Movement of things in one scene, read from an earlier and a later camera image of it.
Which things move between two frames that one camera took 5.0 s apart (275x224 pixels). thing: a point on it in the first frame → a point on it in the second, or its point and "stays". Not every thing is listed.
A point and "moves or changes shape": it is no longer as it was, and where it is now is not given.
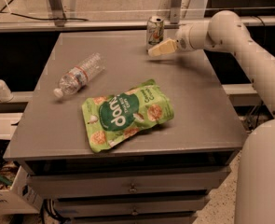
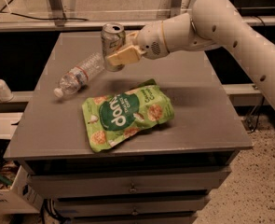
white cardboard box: x=18 y=200 stays
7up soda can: x=155 y=31 moves or changes shape
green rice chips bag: x=111 y=119 stays
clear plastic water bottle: x=74 y=79 stays
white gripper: x=183 y=42 → x=150 y=41
